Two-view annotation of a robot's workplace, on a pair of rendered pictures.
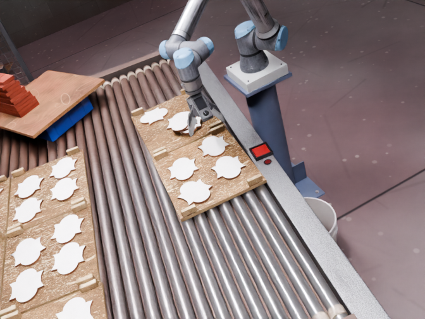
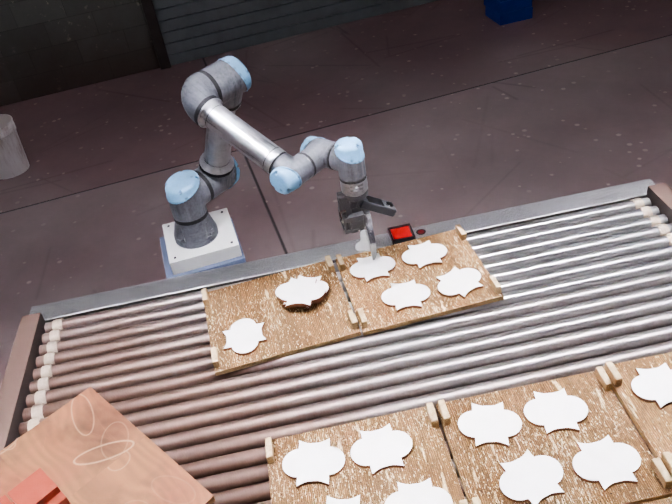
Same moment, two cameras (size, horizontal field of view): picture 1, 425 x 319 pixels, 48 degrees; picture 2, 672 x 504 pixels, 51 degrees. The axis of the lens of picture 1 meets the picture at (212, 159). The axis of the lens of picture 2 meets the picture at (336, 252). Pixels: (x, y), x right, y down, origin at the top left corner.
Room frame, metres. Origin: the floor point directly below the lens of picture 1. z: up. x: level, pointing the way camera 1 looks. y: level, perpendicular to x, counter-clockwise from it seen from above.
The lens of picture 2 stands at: (1.63, 1.65, 2.28)
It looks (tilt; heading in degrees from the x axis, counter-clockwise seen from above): 37 degrees down; 272
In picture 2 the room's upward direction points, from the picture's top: 10 degrees counter-clockwise
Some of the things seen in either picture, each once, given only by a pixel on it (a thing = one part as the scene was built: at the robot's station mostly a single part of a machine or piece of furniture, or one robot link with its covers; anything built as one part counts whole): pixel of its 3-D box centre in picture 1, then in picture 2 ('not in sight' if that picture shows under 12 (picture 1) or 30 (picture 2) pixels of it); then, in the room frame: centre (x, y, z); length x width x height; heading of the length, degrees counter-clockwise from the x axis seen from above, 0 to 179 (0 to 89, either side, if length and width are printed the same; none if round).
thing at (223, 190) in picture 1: (205, 170); (415, 278); (1.48, 0.04, 0.93); 0.41 x 0.35 x 0.02; 9
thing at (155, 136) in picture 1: (175, 122); (277, 313); (1.90, 0.11, 0.93); 0.41 x 0.35 x 0.02; 11
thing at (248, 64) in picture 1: (252, 57); (193, 223); (2.18, -0.36, 0.97); 0.15 x 0.15 x 0.10
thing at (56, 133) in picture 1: (52, 112); not in sight; (2.30, 0.73, 0.97); 0.31 x 0.31 x 0.10; 43
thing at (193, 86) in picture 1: (191, 83); (354, 185); (1.62, -0.02, 1.25); 0.08 x 0.08 x 0.05
